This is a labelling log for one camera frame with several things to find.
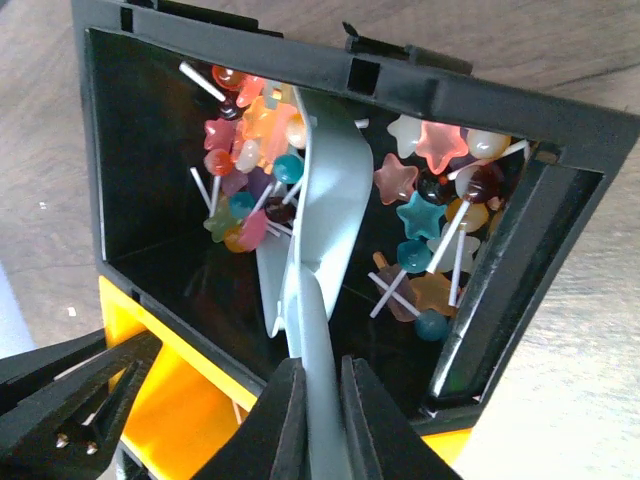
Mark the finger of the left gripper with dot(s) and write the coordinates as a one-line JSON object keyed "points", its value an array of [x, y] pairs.
{"points": [[74, 423], [27, 372]]}

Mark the light blue slotted scoop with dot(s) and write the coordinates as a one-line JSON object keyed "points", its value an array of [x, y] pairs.
{"points": [[301, 275]]}

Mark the black candy bin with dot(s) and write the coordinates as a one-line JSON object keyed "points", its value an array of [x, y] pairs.
{"points": [[143, 123]]}

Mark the orange candy bin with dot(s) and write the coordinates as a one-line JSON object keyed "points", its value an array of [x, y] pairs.
{"points": [[175, 400]]}

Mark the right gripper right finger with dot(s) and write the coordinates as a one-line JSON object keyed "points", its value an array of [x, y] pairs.
{"points": [[381, 443]]}

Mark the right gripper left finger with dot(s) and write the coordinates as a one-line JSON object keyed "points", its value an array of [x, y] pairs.
{"points": [[271, 442]]}

